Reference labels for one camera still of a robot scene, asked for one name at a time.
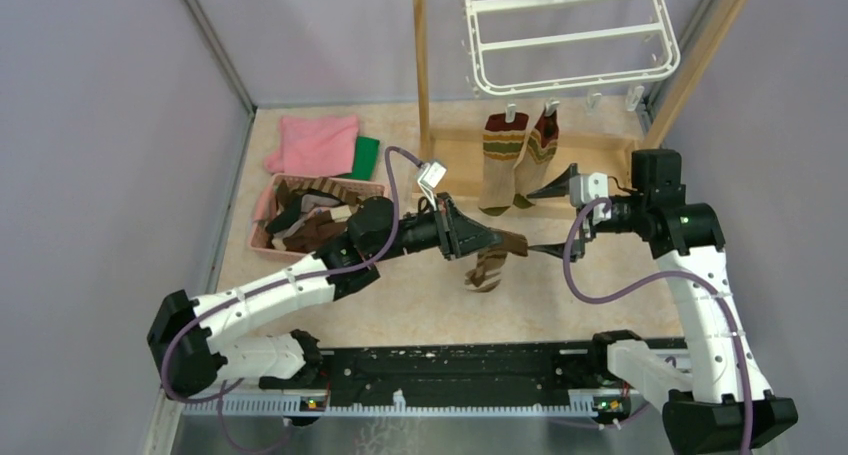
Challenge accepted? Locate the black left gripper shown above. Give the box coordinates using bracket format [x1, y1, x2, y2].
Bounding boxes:
[370, 191, 502, 262]

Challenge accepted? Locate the brown beige striped sock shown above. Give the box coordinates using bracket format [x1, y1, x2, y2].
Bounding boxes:
[464, 230, 529, 293]

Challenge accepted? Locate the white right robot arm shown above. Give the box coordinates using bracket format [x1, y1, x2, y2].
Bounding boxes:
[532, 149, 798, 454]

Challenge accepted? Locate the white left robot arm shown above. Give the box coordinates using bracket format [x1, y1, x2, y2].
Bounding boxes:
[146, 193, 504, 403]

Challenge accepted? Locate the white clip drying hanger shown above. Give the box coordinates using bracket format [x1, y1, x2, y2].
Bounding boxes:
[463, 0, 682, 98]

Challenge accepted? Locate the wooden rack base tray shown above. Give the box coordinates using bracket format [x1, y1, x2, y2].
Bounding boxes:
[415, 127, 641, 219]

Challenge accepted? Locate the green cloth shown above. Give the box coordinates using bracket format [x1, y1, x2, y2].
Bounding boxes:
[340, 136, 381, 181]

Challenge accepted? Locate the pink towel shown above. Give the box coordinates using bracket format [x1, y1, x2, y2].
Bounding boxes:
[263, 115, 359, 177]

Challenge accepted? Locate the pink perforated basket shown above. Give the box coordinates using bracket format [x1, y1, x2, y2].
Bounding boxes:
[247, 174, 389, 262]

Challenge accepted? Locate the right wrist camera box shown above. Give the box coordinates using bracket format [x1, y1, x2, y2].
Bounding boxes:
[568, 172, 609, 208]

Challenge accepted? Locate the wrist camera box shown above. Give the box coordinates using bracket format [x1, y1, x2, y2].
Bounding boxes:
[416, 160, 447, 192]
[568, 172, 609, 208]

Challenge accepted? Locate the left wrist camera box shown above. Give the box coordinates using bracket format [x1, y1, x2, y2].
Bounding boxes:
[416, 160, 447, 192]

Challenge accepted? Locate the right wooden rack post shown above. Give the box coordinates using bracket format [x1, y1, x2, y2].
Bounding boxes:
[635, 0, 749, 149]

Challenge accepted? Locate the wooden rack post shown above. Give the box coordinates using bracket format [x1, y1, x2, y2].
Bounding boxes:
[412, 0, 433, 159]
[635, 0, 749, 149]

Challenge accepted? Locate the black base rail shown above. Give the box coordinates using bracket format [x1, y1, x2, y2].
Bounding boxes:
[258, 334, 625, 397]

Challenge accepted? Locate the left wooden rack post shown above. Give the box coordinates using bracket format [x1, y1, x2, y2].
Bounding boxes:
[412, 0, 433, 159]

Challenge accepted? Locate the white cable duct strip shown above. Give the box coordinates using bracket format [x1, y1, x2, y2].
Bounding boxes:
[183, 390, 635, 419]

